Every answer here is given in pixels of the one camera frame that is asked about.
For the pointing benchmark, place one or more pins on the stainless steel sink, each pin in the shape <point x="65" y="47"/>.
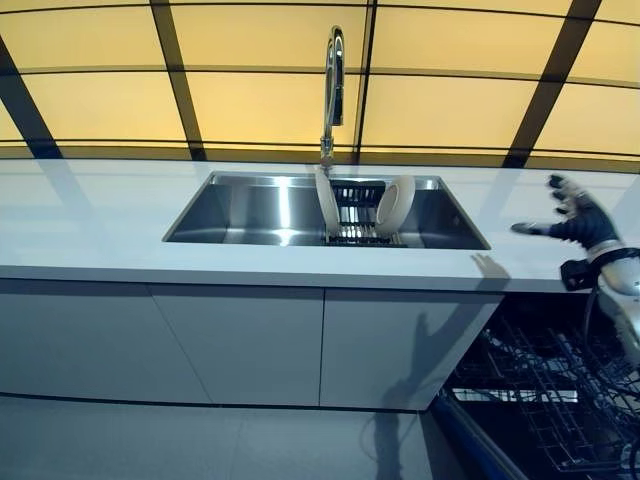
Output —
<point x="250" y="215"/>

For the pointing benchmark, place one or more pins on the deep beige plate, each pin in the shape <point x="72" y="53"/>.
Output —
<point x="395" y="205"/>

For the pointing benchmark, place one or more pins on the white cabinet door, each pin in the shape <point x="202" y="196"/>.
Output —
<point x="390" y="345"/>
<point x="250" y="345"/>
<point x="75" y="340"/>

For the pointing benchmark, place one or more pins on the black sink dish rack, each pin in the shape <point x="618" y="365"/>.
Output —
<point x="357" y="210"/>

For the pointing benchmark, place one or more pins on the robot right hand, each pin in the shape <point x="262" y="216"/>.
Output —
<point x="587" y="222"/>

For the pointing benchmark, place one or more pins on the chrome kitchen faucet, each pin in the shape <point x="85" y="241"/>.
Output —
<point x="334" y="75"/>

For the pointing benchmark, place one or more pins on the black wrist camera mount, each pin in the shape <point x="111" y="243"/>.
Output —
<point x="575" y="274"/>

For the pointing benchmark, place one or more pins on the dishwasher door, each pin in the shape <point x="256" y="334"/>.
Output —
<point x="470" y="435"/>

